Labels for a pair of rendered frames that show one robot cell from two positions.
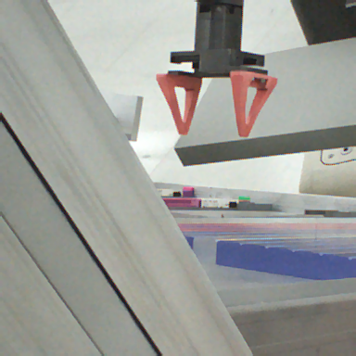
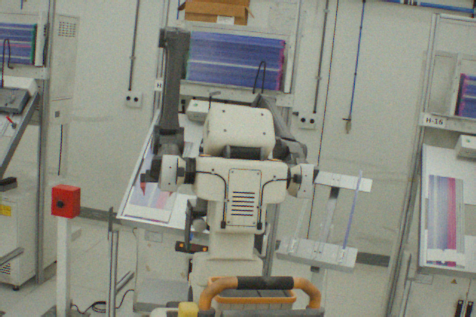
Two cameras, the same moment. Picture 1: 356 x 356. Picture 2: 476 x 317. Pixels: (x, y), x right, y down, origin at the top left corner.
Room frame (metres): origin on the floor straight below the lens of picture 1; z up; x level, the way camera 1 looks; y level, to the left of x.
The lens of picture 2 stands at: (2.73, -1.65, 1.55)
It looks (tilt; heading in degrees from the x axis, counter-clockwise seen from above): 11 degrees down; 138
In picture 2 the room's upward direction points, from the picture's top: 6 degrees clockwise
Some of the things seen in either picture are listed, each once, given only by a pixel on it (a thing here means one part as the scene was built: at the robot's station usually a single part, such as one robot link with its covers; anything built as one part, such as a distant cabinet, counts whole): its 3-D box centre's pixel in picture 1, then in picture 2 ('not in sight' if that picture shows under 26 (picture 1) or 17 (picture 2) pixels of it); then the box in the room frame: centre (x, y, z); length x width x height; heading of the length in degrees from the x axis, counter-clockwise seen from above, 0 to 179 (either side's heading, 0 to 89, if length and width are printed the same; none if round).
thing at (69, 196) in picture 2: not in sight; (63, 255); (0.07, -0.47, 0.39); 0.24 x 0.24 x 0.78; 39
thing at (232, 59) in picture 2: not in sight; (236, 59); (0.46, 0.29, 1.52); 0.51 x 0.13 x 0.27; 39
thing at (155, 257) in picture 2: not in sight; (207, 264); (0.34, 0.35, 0.31); 0.70 x 0.65 x 0.62; 39
